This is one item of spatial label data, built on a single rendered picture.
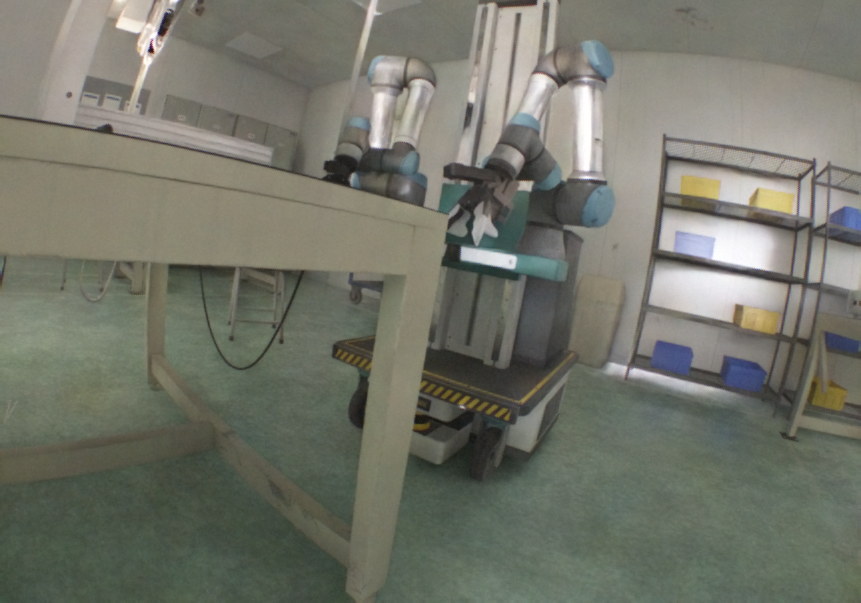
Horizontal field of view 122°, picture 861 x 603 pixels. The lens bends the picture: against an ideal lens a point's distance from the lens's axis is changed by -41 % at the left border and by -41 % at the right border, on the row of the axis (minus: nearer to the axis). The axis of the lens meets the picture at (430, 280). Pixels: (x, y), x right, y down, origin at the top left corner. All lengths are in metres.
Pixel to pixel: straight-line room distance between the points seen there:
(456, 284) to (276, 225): 1.17
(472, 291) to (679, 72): 3.00
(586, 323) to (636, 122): 1.79
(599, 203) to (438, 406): 0.73
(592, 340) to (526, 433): 1.87
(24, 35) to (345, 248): 0.43
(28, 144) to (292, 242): 0.25
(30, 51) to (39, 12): 0.04
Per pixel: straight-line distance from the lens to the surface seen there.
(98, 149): 0.32
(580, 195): 1.10
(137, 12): 1.01
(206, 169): 0.35
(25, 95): 0.48
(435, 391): 1.17
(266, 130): 5.46
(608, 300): 3.08
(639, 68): 3.95
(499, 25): 1.77
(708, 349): 3.47
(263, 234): 0.38
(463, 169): 0.81
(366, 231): 0.46
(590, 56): 1.16
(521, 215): 1.34
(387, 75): 1.46
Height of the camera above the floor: 0.70
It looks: 5 degrees down
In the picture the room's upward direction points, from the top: 9 degrees clockwise
